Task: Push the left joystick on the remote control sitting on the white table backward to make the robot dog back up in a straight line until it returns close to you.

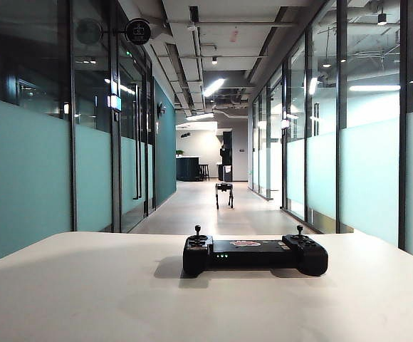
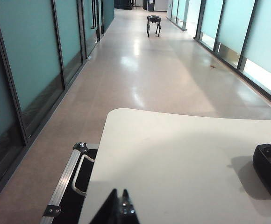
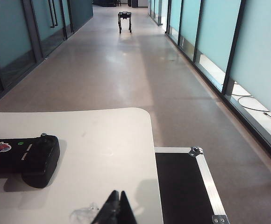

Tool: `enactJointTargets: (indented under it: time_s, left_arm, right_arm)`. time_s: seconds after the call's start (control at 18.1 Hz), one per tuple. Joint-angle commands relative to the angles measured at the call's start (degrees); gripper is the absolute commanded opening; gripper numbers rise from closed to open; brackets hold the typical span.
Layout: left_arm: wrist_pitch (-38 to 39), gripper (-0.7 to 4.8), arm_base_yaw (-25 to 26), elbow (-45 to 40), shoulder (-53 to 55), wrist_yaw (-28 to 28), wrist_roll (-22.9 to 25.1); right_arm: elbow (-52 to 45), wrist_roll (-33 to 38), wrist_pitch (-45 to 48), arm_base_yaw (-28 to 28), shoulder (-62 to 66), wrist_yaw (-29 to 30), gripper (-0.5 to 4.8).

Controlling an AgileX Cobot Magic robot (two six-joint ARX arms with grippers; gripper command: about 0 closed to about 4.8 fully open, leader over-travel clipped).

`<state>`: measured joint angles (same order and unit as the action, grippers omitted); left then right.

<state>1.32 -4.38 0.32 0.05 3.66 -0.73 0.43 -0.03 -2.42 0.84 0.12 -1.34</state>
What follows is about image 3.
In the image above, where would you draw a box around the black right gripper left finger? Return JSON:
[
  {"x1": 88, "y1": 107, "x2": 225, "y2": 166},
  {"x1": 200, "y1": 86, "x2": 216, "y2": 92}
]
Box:
[{"x1": 91, "y1": 190, "x2": 121, "y2": 224}]

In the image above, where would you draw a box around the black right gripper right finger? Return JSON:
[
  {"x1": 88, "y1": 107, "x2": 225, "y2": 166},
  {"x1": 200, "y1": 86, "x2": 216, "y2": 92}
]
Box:
[{"x1": 111, "y1": 190, "x2": 137, "y2": 224}]

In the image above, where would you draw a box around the black remote control with sticker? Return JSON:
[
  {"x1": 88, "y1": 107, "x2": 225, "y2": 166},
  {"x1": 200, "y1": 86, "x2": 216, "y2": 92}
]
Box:
[{"x1": 0, "y1": 133, "x2": 61, "y2": 189}]

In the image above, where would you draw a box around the black quadruped robot dog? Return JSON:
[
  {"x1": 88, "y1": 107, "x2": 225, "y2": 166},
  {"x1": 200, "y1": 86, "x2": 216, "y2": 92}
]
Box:
[{"x1": 117, "y1": 11, "x2": 133, "y2": 35}]

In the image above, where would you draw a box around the clear plastic scrap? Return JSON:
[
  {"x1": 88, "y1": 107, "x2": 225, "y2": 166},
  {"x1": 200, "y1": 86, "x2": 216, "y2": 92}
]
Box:
[{"x1": 70, "y1": 202, "x2": 101, "y2": 222}]

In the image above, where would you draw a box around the black aluminium-edged flight case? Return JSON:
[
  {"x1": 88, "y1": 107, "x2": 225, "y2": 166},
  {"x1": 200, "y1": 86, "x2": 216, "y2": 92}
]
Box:
[{"x1": 154, "y1": 146, "x2": 230, "y2": 224}]

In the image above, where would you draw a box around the dark counter cabinet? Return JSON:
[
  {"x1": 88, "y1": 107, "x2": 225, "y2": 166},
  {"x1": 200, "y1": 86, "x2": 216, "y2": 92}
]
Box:
[{"x1": 93, "y1": 0, "x2": 117, "y2": 7}]

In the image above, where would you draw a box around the thin black floor cable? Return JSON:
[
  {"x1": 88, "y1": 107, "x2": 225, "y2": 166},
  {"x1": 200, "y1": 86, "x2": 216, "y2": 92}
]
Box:
[{"x1": 231, "y1": 81, "x2": 271, "y2": 131}]

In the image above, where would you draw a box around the black vertical door handle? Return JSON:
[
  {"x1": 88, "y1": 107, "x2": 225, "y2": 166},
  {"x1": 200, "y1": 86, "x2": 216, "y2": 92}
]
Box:
[
  {"x1": 48, "y1": 0, "x2": 55, "y2": 28},
  {"x1": 52, "y1": 0, "x2": 58, "y2": 26}
]

